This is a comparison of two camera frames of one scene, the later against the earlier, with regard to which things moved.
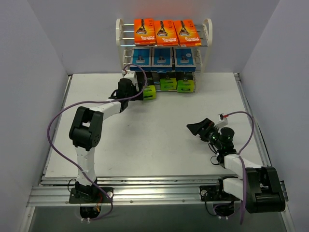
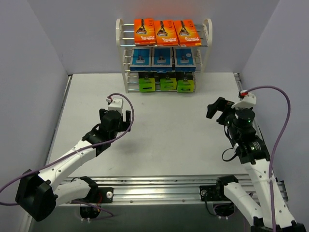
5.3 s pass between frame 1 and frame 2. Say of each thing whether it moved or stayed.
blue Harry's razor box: stayed
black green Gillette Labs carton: stayed
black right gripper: moved
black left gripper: moved
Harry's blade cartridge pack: stayed
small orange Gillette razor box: stayed
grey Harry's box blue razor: stayed
